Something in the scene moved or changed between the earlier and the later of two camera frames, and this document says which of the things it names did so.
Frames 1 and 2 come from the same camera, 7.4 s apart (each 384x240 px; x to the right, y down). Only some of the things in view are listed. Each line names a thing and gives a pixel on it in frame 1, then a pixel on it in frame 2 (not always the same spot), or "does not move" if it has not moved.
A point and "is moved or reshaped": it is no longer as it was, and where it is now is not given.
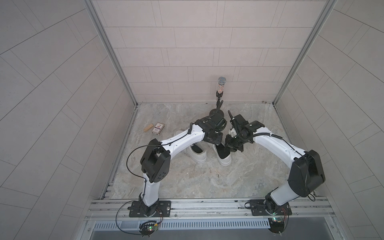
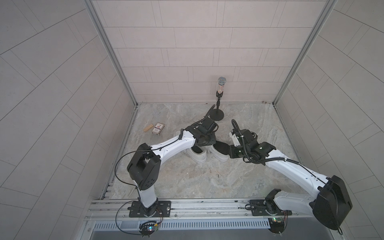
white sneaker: x=197 y=157 does not move
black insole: x=196 y=148 does not move
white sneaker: x=225 y=161 is moved or reshaped
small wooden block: x=148 y=127 does not move
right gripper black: x=228 y=144 -> x=232 y=152
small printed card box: x=158 y=128 does not move
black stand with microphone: x=221 y=81 does not move
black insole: x=222 y=151 is moved or reshaped
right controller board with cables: x=276 y=225 does not move
